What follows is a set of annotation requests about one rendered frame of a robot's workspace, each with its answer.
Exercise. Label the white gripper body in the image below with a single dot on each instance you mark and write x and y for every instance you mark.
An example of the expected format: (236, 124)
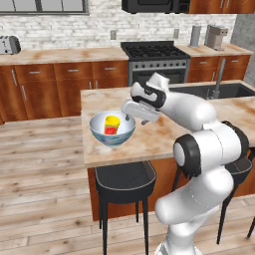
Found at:
(141, 110)

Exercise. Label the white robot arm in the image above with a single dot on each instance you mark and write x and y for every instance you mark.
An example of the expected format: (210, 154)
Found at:
(205, 142)

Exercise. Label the yellow and red cup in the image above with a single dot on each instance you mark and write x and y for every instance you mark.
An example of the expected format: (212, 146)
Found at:
(112, 125)

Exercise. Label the white and blue bowl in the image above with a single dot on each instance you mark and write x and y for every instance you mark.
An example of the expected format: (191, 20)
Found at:
(113, 139)

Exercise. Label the wooden dining island base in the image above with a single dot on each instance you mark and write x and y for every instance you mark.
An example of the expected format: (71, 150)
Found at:
(162, 179)

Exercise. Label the black and steel stove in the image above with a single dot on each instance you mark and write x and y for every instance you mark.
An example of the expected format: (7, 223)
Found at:
(156, 63)

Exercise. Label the black bar stool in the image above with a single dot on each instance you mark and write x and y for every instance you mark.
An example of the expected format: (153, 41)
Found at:
(243, 166)
(124, 179)

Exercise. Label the dark sink basin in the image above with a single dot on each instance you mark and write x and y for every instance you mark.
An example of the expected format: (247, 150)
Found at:
(199, 90)

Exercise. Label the long wooden base cupboard run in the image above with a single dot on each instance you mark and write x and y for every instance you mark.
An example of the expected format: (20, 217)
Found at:
(59, 89)

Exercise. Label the short wooden base cupboard run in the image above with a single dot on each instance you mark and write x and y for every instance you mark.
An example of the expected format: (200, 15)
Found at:
(207, 68)

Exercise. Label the grey sink tap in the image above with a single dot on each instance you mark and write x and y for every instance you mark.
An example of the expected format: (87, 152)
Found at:
(219, 78)

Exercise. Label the grey coffee machine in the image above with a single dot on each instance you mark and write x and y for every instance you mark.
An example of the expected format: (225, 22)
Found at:
(215, 37)

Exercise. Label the black microwave oven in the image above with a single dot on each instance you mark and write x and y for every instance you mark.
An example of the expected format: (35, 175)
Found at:
(154, 6)

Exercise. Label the silver toaster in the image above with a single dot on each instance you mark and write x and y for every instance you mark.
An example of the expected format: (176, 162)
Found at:
(8, 45)

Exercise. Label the grey framed window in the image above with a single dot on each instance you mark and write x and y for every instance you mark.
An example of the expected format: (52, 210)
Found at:
(43, 6)

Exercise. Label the grey wall outlet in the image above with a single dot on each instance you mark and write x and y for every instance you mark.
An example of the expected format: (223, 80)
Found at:
(176, 33)
(113, 35)

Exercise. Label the wooden wall cupboards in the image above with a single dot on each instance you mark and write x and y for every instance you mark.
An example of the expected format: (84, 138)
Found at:
(212, 6)

